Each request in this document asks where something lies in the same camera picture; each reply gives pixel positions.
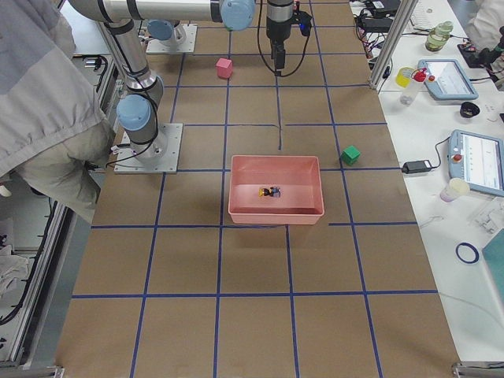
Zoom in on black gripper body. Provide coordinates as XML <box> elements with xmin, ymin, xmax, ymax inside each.
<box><xmin>270</xmin><ymin>39</ymin><xmax>285</xmax><ymax>76</ymax></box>

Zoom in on yellow push button switch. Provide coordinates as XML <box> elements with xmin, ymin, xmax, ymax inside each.
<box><xmin>258</xmin><ymin>187</ymin><xmax>281</xmax><ymax>198</ymax></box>

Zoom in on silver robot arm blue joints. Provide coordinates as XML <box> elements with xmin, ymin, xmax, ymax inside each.
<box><xmin>67</xmin><ymin>0</ymin><xmax>296</xmax><ymax>147</ymax></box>

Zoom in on pink cube near arm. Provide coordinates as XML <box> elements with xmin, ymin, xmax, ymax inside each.
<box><xmin>215</xmin><ymin>57</ymin><xmax>233</xmax><ymax>80</ymax></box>

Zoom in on green cube near bin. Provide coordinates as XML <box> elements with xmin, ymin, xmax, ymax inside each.
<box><xmin>340</xmin><ymin>145</ymin><xmax>361</xmax><ymax>165</ymax></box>

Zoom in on pink plastic bin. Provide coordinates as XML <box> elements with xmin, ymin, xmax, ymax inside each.
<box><xmin>228</xmin><ymin>155</ymin><xmax>324</xmax><ymax>225</ymax></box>

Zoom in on green glass jar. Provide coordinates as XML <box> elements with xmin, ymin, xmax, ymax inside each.
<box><xmin>424</xmin><ymin>20</ymin><xmax>454</xmax><ymax>52</ymax></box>

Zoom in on upper teach pendant tablet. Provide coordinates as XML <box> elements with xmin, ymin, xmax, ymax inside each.
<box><xmin>417</xmin><ymin>59</ymin><xmax>479</xmax><ymax>101</ymax></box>

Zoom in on teach pendant tablet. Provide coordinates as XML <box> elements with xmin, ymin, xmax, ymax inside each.
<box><xmin>417</xmin><ymin>59</ymin><xmax>479</xmax><ymax>101</ymax></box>
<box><xmin>447</xmin><ymin>129</ymin><xmax>503</xmax><ymax>197</ymax></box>

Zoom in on black power adapter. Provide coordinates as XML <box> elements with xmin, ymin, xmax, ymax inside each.
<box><xmin>401</xmin><ymin>160</ymin><xmax>433</xmax><ymax>174</ymax></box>

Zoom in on black small bowl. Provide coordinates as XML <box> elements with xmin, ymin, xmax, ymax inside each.
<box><xmin>459</xmin><ymin>102</ymin><xmax>480</xmax><ymax>119</ymax></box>

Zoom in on lower teach pendant tablet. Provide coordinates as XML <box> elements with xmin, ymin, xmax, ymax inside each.
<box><xmin>447</xmin><ymin>129</ymin><xmax>503</xmax><ymax>197</ymax></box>

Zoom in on person in grey jacket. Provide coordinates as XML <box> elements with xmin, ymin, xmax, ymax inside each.
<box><xmin>1</xmin><ymin>1</ymin><xmax>115</xmax><ymax>223</ymax></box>

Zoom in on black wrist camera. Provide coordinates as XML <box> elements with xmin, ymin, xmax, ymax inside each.
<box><xmin>294</xmin><ymin>10</ymin><xmax>312</xmax><ymax>38</ymax></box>

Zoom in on aluminium frame post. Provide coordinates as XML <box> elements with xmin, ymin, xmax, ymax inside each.
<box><xmin>369</xmin><ymin>0</ymin><xmax>417</xmax><ymax>89</ymax></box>

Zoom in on blue tape ring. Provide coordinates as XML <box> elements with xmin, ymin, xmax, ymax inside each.
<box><xmin>455</xmin><ymin>243</ymin><xmax>480</xmax><ymax>265</ymax></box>

